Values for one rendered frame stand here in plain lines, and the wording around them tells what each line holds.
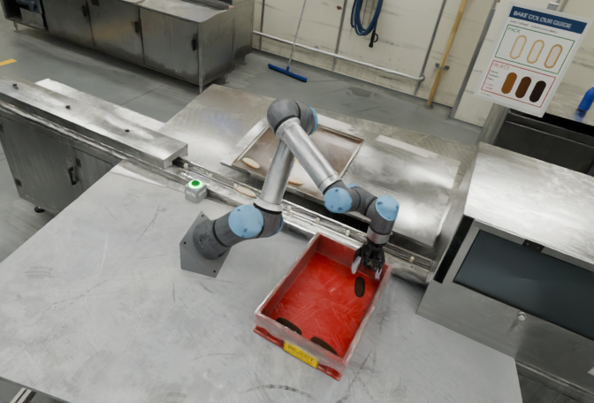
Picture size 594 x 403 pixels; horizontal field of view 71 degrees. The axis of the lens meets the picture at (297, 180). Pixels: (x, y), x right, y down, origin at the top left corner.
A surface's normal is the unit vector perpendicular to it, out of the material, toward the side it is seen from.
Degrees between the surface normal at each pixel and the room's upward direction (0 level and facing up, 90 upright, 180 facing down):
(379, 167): 10
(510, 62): 90
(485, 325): 89
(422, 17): 90
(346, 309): 0
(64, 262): 0
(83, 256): 0
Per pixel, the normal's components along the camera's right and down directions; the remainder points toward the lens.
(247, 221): 0.69, -0.41
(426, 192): 0.05, -0.70
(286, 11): -0.44, 0.48
